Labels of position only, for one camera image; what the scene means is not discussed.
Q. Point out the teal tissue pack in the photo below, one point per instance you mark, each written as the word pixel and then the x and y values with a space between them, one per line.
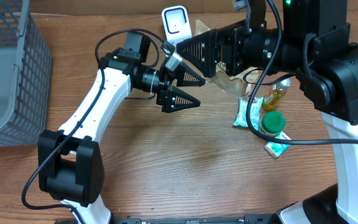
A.
pixel 277 149
pixel 254 112

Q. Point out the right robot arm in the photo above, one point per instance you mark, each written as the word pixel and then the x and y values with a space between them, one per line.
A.
pixel 309 40

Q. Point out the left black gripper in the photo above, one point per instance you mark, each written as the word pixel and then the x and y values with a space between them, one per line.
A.
pixel 164 83

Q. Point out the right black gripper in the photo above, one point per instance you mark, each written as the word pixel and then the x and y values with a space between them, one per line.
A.
pixel 234 38

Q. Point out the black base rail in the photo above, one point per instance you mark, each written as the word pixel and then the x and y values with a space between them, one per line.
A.
pixel 247 219

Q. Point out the snack packet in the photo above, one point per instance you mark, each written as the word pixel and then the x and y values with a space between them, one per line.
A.
pixel 234 85

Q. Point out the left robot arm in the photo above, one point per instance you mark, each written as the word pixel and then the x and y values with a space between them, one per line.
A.
pixel 70 164

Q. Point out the green lid white jar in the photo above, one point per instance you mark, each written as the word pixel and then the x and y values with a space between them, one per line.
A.
pixel 271 124

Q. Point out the yellow liquid bottle silver cap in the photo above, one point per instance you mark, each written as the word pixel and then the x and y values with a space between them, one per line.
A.
pixel 276 93

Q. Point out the white barcode scanner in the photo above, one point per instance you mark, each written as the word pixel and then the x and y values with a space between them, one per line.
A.
pixel 176 24

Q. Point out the grey plastic shopping basket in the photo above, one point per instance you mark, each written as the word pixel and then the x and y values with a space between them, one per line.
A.
pixel 25 75

